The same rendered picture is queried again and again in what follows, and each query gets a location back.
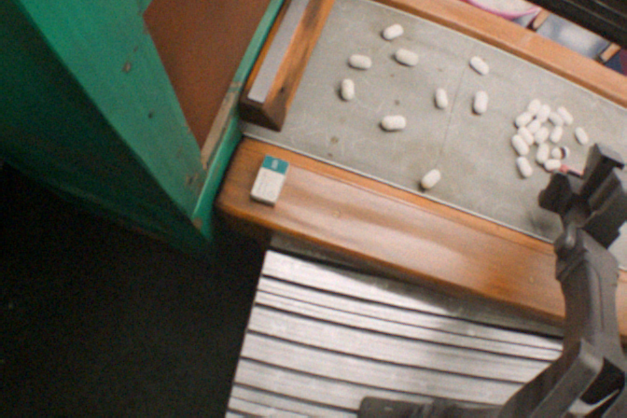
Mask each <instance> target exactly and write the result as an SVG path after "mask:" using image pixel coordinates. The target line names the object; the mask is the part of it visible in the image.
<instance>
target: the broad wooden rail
mask: <svg viewBox="0 0 627 418"><path fill-rule="evenodd" d="M266 154H267V155H270V156H273V157H275V158H278V159H281V160H286V161H289V162H290V167H289V169H288V172H287V175H286V179H285V182H284V184H283V186H282V189H281V192H280V194H279V197H278V200H277V202H276V204H275V205H271V204H269V203H266V202H262V201H259V200H257V199H254V198H252V197H251V191H252V188H253V186H254V184H255V182H256V179H257V176H258V172H259V170H260V167H261V165H262V162H263V160H264V158H265V155H266ZM214 205H215V207H216V209H217V211H218V212H219V214H220V215H221V217H222V219H223V220H224V222H225V224H226V225H227V227H228V229H230V230H235V231H237V232H240V233H242V234H245V235H247V236H250V237H253V238H255V239H258V240H261V241H263V242H265V243H268V242H269V239H270V237H272V238H275V239H278V240H281V241H283V242H286V243H289V244H293V245H296V246H298V247H301V248H304V249H307V250H310V251H313V252H315V253H318V254H320V255H323V256H326V257H329V258H334V259H337V260H339V261H342V262H345V263H348V264H351V265H354V266H356V267H355V268H357V267H359V268H358V269H360V270H363V271H366V272H371V273H375V274H378V275H381V276H383V277H386V278H389V279H392V280H395V281H399V282H401V283H404V284H408V285H412V286H419V287H423V288H426V289H429V290H433V291H436V292H439V293H441V294H444V295H448V296H451V297H454V298H458V299H460V300H466V301H469V302H472V303H475V304H479V305H481V306H485V307H488V308H491V309H495V310H498V311H500V312H504V313H507V314H513V315H516V316H519V317H522V318H526V319H529V320H532V321H536V322H538V323H542V324H545V325H549V326H552V327H557V328H561V329H564V296H563V294H562V291H561V287H560V283H559V282H558V281H557V280H555V279H554V274H555V260H556V258H557V257H556V255H555V254H554V253H553V244H550V243H547V242H545V241H542V240H539V239H537V238H535V237H532V236H529V235H527V234H524V233H521V232H518V231H516V230H512V229H509V228H507V227H504V226H501V225H498V224H496V223H494V222H491V221H488V220H486V219H483V218H480V217H477V216H473V215H471V214H468V213H465V212H463V211H460V210H457V209H454V208H452V207H450V206H447V205H444V204H441V203H439V202H434V201H431V200H429V199H427V198H424V197H421V196H418V195H415V194H413V193H410V192H408V191H405V190H402V189H400V188H395V187H392V186H389V185H386V184H385V183H382V182H379V181H376V180H373V179H370V178H368V177H365V176H363V175H360V174H355V173H352V172H350V171H347V170H344V169H342V168H339V167H336V166H333V165H330V164H327V163H325V162H322V161H320V160H315V159H312V158H309V157H306V156H303V155H301V154H299V153H296V152H293V151H290V150H287V149H284V148H281V147H279V146H274V145H271V144H268V143H265V142H262V141H259V140H257V139H254V138H251V137H248V136H246V137H244V138H243V139H242V140H241V141H240V143H239V144H238V145H237V146H236V147H235V149H234V151H233V153H232V156H231V158H230V162H229V165H228V167H227V170H226V172H225V174H224V176H223V179H222V182H221V184H220V187H219V189H218V192H217V194H216V198H215V200H214ZM619 271H620V277H619V278H618V279H617V280H618V286H617V288H616V310H617V318H618V328H619V335H620V346H621V347H622V348H626V349H627V271H624V270H621V269H619Z"/></svg>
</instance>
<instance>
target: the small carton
mask: <svg viewBox="0 0 627 418"><path fill-rule="evenodd" d="M289 167H290V162H289V161H286V160H281V159H278V158H275V157H273V156H270V155H267V154H266V155H265V158H264V160H263V162H262V165H261V167H260V170H259V172H258V176H257V179H256V182H255V184H254V186H253V188H252V191H251V197H252V198H254V199H257V200H259V201H262V202H266V203H269V204H271V205H275V204H276V202H277V200H278V197H279V194H280V192H281V189H282V186H283V184H284V182H285V179H286V175H287V172H288V169H289Z"/></svg>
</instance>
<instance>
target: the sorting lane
mask: <svg viewBox="0 0 627 418"><path fill-rule="evenodd" d="M393 25H399V26H401V27H402V30H403V32H402V34H401V35H399V36H397V37H394V38H392V39H387V38H385V37H384V36H383V31H384V30H385V29H386V28H389V27H391V26H393ZM400 49H404V50H406V51H409V52H412V53H414V54H416V55H417V57H418V63H417V64H416V65H408V64H405V63H402V62H400V61H398V60H397V58H396V53H397V51H398V50H400ZM353 55H359V56H365V57H368V58H370V60H371V66H370V67H369V68H367V69H364V68H358V67H353V66H352V65H351V64H350V63H349V59H350V57H351V56H353ZM474 57H477V58H479V59H481V60H482V61H483V62H484V63H486V64H487V65H488V67H489V71H488V73H487V74H486V75H482V74H480V73H479V72H478V71H477V70H476V69H475V68H473V67H472V66H471V63H470V61H471V59H472V58H474ZM345 79H350V80H352V81H353V83H354V97H353V98H352V99H351V100H345V99H344V98H343V97H342V95H341V84H342V82H343V81H344V80H345ZM438 89H443V90H445V91H446V95H447V101H448V104H447V106H446V107H444V108H441V107H439V106H438V105H437V100H436V91H437V90H438ZM478 91H484V92H485V93H486V94H487V96H488V100H487V106H486V110H485V112H483V113H477V112H476V111H475V109H474V102H475V95H476V93H477V92H478ZM535 99H536V100H539V101H540V107H541V106H542V105H547V106H548V107H549V108H550V111H551V112H555V113H556V112H557V109H558V108H559V107H563V108H565V110H566V111H567V112H568V113H569V114H570V115H571V117H572V119H573V120H572V123H571V124H570V125H565V124H563V126H562V127H561V128H562V130H563V133H562V135H561V137H560V139H559V141H558V142H557V143H553V142H552V141H551V140H550V134H551V133H552V131H553V129H554V127H556V126H555V125H554V124H553V123H552V122H551V121H550V119H549V116H548V117H547V120H546V121H545V122H543V123H540V124H541V126H540V129H541V128H546V129H547V130H548V131H549V136H548V138H547V139H546V140H545V141H544V142H543V143H544V144H546V145H548V147H549V154H548V158H547V160H555V159H554V158H553V157H552V155H551V153H552V150H553V149H554V148H556V147H560V146H566V147H567V148H568V149H569V155H568V157H567V158H565V159H562V160H559V161H560V163H561V165H562V164H566V165H568V166H570V167H572V168H574V169H576V170H578V171H580V172H583V168H584V167H585V162H586V159H587V155H588V150H589V147H590V146H593V144H594V143H601V142H602V143H604V144H606V145H608V146H611V147H613V148H612V150H614V151H616V152H618V153H620V156H621V158H622V159H623V161H624V163H625V166H624V168H623V169H622V171H623V172H624V173H625V174H627V109H625V108H623V107H621V106H619V105H617V104H614V103H612V102H610V101H608V100H607V99H605V98H603V97H601V96H599V95H597V94H595V93H593V92H591V91H588V90H586V89H584V88H582V87H580V86H579V85H576V84H574V83H572V82H570V81H568V80H566V79H564V78H562V77H559V76H556V75H555V74H553V73H551V72H549V71H547V70H545V69H542V68H540V67H538V66H536V65H534V64H531V63H529V62H527V61H525V60H522V59H520V58H518V57H516V56H513V55H511V54H509V53H506V52H505V51H503V50H501V49H497V48H495V47H492V46H490V45H487V44H485V43H483V42H480V41H479V40H476V39H474V38H472V37H469V36H467V35H463V34H460V33H458V32H456V31H454V30H451V29H449V28H446V27H443V26H441V25H438V24H436V23H434V22H431V21H427V20H424V19H422V18H419V17H416V16H413V15H412V14H409V13H406V12H403V11H400V10H397V9H395V8H392V7H388V6H385V5H382V4H379V3H376V2H373V1H370V0H335V2H334V4H333V7H332V9H331V10H330V13H329V15H328V17H327V21H326V23H325V25H324V28H323V30H322V32H321V34H320V36H319V38H318V40H317V42H316V45H315V47H314V48H313V52H312V55H311V57H310V60H309V61H308V63H307V66H306V68H305V71H304V73H303V75H302V78H301V80H300V84H299V86H298V89H297V91H296V94H295V96H294V99H293V102H292V104H291V106H290V108H289V110H288V113H287V116H286V121H285V123H284V126H283V129H282V130H281V132H274V131H271V130H268V129H265V128H262V127H259V126H257V125H254V124H251V123H247V126H246V128H245V131H244V137H246V136H248V137H251V138H254V139H257V140H259V141H262V142H265V143H268V144H271V145H274V146H279V147H281V148H284V149H287V150H290V151H293V152H296V153H299V154H301V155H303V156H306V157H309V158H312V159H315V160H320V161H322V162H325V163H327V164H330V165H333V166H336V167H339V168H342V169H344V170H347V171H350V172H352V173H355V174H360V175H363V176H365V177H368V178H370V179H373V180H376V181H379V182H382V183H385V184H386V185H389V186H392V187H395V188H400V189H402V190H405V191H408V192H410V193H413V194H415V195H418V196H421V197H424V198H427V199H429V200H431V201H434V202H439V203H441V204H444V205H447V206H450V207H452V208H454V209H457V210H460V211H463V212H465V213H468V214H471V215H473V216H477V217H480V218H483V219H486V220H488V221H491V222H494V223H496V224H498V225H501V226H504V227H507V228H509V229H512V230H516V231H518V232H521V233H524V234H527V235H529V236H532V237H535V238H537V239H539V240H542V241H545V242H547V243H550V244H553V242H554V241H555V240H556V239H557V238H558V237H559V236H560V234H561V233H562V232H563V231H564V230H563V226H562V222H561V218H560V216H559V215H557V214H554V213H553V212H550V211H548V210H545V209H542V208H540V207H539V206H538V203H537V196H538V194H539V192H540V190H542V189H545V188H546V186H547V185H548V183H549V181H550V174H551V173H552V171H548V170H547V169H546V168H545V163H538V162H537V160H536V153H537V149H538V146H539V145H540V144H536V143H535V141H534V143H533V144H532V145H530V146H528V153H527V154H526V155H525V156H522V155H520V154H519V153H518V152H517V151H516V149H515V148H514V146H513V145H512V143H511V139H512V137H513V136H514V135H518V130H519V128H520V127H518V126H517V125H516V118H517V117H518V116H519V115H521V114H522V113H523V112H527V111H526V109H527V106H528V105H529V104H530V103H531V102H532V101H533V100H535ZM394 116H401V117H403V118H404V119H405V121H406V124H405V127H404V128H402V129H400V130H386V129H385V128H384V127H383V125H382V121H383V119H384V118H385V117H394ZM578 127H580V128H582V129H583V131H584V132H585V133H586V134H587V136H588V143H587V144H586V145H583V144H582V143H581V142H580V141H579V140H578V138H577V137H576V135H575V129H576V128H578ZM543 143H542V144H543ZM520 157H524V158H526V159H527V161H528V163H529V165H530V167H531V169H532V174H531V175H530V176H529V177H524V176H523V175H522V173H521V171H520V169H519V168H518V166H517V159H518V158H520ZM431 170H438V171H439V173H440V180H439V181H438V182H437V183H436V184H435V185H434V186H432V187H431V188H424V187H423V186H422V183H421V181H422V178H423V177H424V176H425V175H426V174H428V173H429V172H430V171H431ZM619 231H620V237H619V238H618V239H617V240H616V241H615V242H614V243H613V244H612V245H611V246H610V247H609V248H608V250H609V251H610V252H611V253H612V254H613V256H614V257H615V258H616V259H617V260H618V264H619V269H621V270H624V271H627V221H626V222H625V223H624V225H623V226H622V227H621V228H620V229H619Z"/></svg>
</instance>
